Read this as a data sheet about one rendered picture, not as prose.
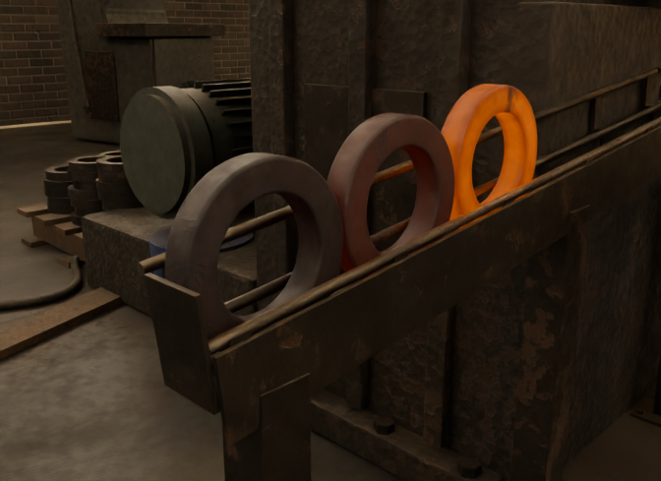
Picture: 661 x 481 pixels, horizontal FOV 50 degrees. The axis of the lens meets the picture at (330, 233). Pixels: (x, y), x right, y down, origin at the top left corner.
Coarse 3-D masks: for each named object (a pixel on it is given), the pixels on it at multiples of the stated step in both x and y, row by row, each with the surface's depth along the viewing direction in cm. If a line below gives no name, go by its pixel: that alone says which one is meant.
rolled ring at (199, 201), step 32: (256, 160) 59; (288, 160) 61; (192, 192) 58; (224, 192) 57; (256, 192) 59; (288, 192) 62; (320, 192) 65; (192, 224) 56; (224, 224) 58; (320, 224) 66; (192, 256) 56; (320, 256) 67; (192, 288) 57; (288, 288) 68; (224, 320) 60
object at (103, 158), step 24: (48, 168) 280; (72, 168) 257; (96, 168) 255; (120, 168) 235; (48, 192) 276; (72, 192) 258; (96, 192) 257; (120, 192) 238; (48, 216) 273; (72, 216) 262; (24, 240) 287; (48, 240) 281; (72, 240) 264
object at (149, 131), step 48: (144, 96) 199; (192, 96) 200; (240, 96) 210; (144, 144) 204; (192, 144) 190; (240, 144) 203; (144, 192) 209; (96, 240) 227; (144, 240) 207; (96, 288) 235; (144, 288) 211; (240, 288) 177
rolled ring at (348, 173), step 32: (384, 128) 69; (416, 128) 73; (352, 160) 68; (416, 160) 78; (448, 160) 78; (352, 192) 68; (416, 192) 80; (448, 192) 79; (352, 224) 69; (416, 224) 80; (352, 256) 70
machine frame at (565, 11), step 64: (256, 0) 147; (320, 0) 135; (384, 0) 124; (448, 0) 112; (512, 0) 107; (576, 0) 119; (640, 0) 137; (256, 64) 151; (320, 64) 138; (384, 64) 127; (448, 64) 114; (512, 64) 109; (576, 64) 111; (640, 64) 129; (256, 128) 155; (320, 128) 140; (576, 128) 116; (384, 192) 131; (640, 192) 141; (256, 256) 165; (640, 256) 148; (448, 320) 125; (512, 320) 118; (640, 320) 155; (384, 384) 143; (448, 384) 129; (512, 384) 121; (576, 384) 136; (640, 384) 163; (384, 448) 138; (448, 448) 134; (576, 448) 143
